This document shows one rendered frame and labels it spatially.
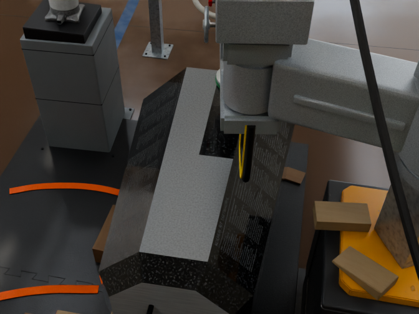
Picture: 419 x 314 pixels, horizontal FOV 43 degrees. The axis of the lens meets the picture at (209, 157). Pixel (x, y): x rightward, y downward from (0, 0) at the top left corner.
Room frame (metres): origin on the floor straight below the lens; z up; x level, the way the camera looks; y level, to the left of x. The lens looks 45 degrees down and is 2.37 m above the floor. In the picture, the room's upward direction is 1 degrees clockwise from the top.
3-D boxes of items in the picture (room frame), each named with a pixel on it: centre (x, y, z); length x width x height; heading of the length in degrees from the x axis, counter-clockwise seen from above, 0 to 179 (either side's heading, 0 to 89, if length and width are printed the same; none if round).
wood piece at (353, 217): (1.26, -0.50, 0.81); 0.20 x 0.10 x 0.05; 88
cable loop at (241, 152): (1.41, -0.13, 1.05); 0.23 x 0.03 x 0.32; 0
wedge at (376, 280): (1.03, -0.54, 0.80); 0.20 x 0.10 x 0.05; 41
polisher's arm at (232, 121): (1.68, -0.12, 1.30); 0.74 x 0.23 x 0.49; 0
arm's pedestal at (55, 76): (2.60, 0.80, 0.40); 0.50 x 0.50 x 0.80; 83
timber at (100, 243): (1.70, 0.49, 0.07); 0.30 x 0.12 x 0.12; 168
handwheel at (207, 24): (1.95, -0.01, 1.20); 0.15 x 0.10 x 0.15; 0
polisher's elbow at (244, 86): (1.41, -0.13, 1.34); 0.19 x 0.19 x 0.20
